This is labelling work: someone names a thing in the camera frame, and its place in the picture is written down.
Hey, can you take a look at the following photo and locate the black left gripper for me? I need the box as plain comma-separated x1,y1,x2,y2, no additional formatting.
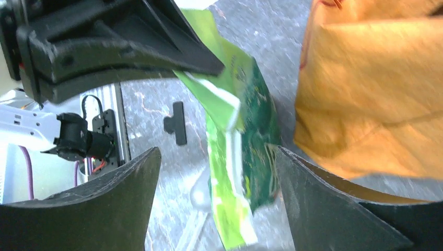
1,1,224,104

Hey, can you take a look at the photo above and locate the green cat litter bag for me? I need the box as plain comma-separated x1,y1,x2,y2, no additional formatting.
175,9,281,250

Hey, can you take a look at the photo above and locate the black bag clip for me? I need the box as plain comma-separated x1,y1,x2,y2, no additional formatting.
163,101,187,146

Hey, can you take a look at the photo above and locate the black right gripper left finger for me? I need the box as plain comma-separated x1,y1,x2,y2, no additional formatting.
1,147,161,250

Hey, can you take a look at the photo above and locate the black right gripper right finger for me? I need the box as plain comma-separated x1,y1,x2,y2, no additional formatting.
275,146,442,250

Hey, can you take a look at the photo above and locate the orange paper shopping bag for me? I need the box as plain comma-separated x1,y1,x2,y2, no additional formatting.
294,0,442,179

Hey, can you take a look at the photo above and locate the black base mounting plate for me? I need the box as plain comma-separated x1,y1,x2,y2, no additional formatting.
77,109,130,184

